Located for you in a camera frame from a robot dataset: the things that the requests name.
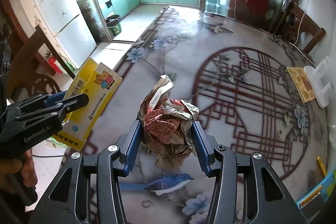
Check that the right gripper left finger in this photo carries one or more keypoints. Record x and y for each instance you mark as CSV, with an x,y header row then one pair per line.
x,y
68,197

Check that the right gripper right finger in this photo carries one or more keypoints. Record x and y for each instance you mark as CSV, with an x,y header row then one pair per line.
x,y
265,197

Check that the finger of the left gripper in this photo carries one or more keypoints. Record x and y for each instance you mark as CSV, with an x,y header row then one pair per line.
x,y
71,104
41,101

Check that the yellow bear cardboard box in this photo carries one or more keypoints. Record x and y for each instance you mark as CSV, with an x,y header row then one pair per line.
x,y
99,83

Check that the brown paper bag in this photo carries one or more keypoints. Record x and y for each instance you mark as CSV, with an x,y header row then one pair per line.
x,y
167,125

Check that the green trash bin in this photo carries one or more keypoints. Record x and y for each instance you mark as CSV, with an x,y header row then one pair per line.
x,y
113,23

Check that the blue yellow box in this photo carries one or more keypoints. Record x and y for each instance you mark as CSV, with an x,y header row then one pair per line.
x,y
315,200

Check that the white refrigerator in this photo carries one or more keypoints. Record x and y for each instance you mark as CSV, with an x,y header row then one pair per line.
x,y
64,26

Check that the yellow patterned coaster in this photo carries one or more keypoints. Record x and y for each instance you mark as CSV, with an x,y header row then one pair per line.
x,y
302,83

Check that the white plastic stand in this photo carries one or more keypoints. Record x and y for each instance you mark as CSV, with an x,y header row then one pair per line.
x,y
323,92

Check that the wooden chair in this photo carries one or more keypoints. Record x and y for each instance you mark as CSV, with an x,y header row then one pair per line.
x,y
293,22

